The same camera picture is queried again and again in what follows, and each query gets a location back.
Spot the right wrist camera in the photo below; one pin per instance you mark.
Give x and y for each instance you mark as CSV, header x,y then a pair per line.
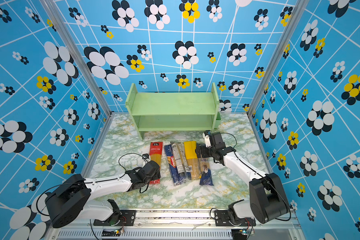
x,y
206,136

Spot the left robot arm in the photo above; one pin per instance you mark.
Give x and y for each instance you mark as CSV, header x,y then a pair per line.
x,y
76,197

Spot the red spaghetti bag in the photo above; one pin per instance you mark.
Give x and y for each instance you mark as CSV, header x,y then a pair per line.
x,y
156,149

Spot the blue Barilla spaghetti box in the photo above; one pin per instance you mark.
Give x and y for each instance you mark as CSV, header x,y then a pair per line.
x,y
177,178

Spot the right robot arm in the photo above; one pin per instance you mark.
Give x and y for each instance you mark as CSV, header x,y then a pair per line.
x,y
268,200

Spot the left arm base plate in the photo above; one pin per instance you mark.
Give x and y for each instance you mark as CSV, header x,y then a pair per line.
x,y
119,219

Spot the aluminium front rail frame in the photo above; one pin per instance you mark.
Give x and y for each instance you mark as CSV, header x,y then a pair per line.
x,y
176,224

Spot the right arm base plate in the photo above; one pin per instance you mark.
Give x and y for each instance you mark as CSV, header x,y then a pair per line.
x,y
226,218

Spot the blue clear spaghetti bag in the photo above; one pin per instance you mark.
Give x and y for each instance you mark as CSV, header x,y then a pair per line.
x,y
206,174

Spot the green wooden shelf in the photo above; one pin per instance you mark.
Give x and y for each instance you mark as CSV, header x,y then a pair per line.
x,y
196,111

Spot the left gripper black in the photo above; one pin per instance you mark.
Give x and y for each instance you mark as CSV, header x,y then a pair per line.
x,y
158,175

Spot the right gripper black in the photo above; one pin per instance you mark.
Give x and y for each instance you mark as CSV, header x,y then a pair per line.
x,y
204,151

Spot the green cup on shelf side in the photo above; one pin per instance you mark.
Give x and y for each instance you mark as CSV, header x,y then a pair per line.
x,y
217,123

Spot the clear white label spaghetti bag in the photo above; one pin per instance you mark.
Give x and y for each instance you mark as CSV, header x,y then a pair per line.
x,y
181,161

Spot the yellow spaghetti bag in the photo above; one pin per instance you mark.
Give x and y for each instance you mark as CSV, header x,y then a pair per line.
x,y
192,159

